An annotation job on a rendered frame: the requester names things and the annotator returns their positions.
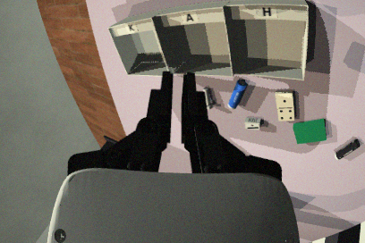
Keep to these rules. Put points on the beige three-compartment bin rack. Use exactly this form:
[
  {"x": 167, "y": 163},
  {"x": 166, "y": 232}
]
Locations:
[{"x": 267, "y": 38}]

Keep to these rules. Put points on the beige domino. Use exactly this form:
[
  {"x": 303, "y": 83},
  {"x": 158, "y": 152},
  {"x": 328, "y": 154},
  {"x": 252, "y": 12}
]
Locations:
[{"x": 285, "y": 107}]

